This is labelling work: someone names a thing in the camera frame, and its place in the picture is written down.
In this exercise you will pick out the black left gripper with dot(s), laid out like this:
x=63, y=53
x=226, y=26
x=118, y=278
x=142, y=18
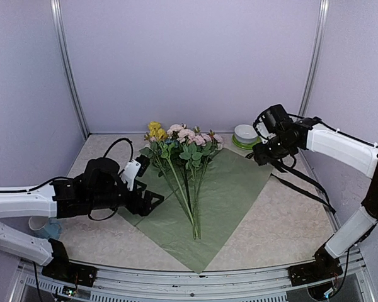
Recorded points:
x=147, y=207

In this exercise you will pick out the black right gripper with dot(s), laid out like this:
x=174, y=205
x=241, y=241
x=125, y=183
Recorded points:
x=261, y=157

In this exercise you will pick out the green pink wrapping paper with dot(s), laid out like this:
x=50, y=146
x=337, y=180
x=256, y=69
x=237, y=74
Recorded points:
x=231, y=184

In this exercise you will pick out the pink rose stem bunch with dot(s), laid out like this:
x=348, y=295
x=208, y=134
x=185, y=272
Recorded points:
x=202, y=149

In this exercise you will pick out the yellow fake flower stem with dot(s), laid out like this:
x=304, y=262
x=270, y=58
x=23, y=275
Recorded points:
x=161, y=155

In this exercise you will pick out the blue fake flower stem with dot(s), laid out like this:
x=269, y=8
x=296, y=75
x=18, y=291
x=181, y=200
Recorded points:
x=171, y=143

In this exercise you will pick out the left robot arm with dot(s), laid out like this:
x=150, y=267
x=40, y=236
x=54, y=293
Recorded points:
x=33, y=201

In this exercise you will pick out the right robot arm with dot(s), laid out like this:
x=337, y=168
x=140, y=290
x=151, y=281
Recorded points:
x=355, y=186

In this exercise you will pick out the white ceramic bowl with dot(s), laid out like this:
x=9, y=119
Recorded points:
x=245, y=134

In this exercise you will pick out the green plate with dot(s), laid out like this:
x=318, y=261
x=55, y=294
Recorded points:
x=246, y=146

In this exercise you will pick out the white paper cup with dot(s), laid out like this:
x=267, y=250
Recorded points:
x=37, y=223

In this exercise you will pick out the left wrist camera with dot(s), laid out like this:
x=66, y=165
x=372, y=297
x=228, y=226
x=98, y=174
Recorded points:
x=134, y=168

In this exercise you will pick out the aluminium front rail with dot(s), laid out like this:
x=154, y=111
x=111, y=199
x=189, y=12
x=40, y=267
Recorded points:
x=266, y=284

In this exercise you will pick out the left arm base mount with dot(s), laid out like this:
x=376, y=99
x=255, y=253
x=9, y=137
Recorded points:
x=77, y=274

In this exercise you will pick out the aluminium frame post right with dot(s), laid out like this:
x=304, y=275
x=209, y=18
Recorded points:
x=316, y=52

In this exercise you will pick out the aluminium frame post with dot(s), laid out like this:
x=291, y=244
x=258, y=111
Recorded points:
x=64, y=54
x=316, y=52

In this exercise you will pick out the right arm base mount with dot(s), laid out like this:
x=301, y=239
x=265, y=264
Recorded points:
x=318, y=270

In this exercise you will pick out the aluminium frame post left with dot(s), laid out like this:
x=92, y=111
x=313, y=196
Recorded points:
x=64, y=54

